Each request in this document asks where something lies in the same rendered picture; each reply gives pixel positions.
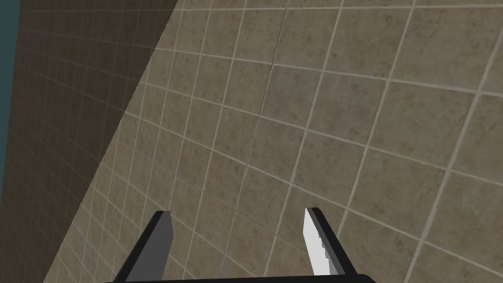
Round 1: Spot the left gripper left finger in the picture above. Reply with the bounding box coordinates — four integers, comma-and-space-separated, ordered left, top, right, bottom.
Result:
113, 210, 174, 283

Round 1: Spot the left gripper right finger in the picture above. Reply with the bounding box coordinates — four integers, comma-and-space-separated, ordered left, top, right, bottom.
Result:
303, 207, 358, 277

